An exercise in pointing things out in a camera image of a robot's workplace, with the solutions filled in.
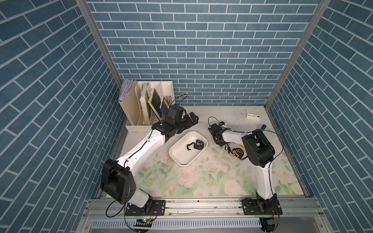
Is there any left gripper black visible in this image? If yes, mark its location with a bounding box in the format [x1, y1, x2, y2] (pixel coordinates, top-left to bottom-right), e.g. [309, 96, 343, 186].
[172, 112, 199, 133]

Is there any black yellow tape measure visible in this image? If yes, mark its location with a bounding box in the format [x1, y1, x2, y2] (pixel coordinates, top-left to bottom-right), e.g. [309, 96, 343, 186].
[231, 148, 247, 160]

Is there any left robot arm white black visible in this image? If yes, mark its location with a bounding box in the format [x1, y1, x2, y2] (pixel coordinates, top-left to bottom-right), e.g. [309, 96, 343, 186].
[100, 112, 199, 208]

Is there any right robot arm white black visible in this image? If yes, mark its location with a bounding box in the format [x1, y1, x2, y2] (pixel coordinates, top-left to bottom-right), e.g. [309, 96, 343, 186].
[208, 124, 276, 206]

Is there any round black tape measure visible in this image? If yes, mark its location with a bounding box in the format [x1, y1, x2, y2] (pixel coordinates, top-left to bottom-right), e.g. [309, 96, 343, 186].
[186, 139, 205, 151]

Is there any white storage tray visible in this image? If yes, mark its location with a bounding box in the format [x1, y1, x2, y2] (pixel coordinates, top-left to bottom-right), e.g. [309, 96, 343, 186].
[169, 131, 208, 167]

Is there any white rectangular box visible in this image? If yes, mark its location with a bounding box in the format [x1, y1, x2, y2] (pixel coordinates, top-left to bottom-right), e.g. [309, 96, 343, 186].
[246, 113, 261, 121]

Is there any blue cover book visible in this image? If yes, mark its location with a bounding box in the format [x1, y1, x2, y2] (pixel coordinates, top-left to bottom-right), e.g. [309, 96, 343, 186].
[160, 97, 170, 116]

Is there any floral table mat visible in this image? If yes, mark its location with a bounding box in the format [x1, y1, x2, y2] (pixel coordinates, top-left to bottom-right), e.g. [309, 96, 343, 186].
[122, 130, 304, 197]

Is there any black cover book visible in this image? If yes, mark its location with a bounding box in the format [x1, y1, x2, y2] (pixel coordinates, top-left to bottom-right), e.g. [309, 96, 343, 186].
[148, 88, 162, 120]

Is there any white plastic file organizer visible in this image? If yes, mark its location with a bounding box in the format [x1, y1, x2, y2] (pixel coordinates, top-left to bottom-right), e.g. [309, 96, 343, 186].
[126, 81, 175, 133]

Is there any white and yellow book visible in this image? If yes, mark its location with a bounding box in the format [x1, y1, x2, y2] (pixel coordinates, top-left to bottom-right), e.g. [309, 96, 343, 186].
[139, 83, 151, 125]

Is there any beige file folder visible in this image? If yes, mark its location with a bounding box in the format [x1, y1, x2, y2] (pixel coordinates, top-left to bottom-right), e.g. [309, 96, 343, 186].
[119, 79, 140, 125]

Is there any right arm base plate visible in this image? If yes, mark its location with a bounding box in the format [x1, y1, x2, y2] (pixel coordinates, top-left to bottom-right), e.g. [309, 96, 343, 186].
[241, 197, 283, 216]

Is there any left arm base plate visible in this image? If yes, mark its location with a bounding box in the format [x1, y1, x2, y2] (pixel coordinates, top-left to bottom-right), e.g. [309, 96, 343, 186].
[125, 200, 166, 216]

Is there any aluminium mounting rail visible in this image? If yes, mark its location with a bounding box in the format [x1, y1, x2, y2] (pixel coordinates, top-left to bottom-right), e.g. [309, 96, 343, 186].
[77, 196, 332, 233]

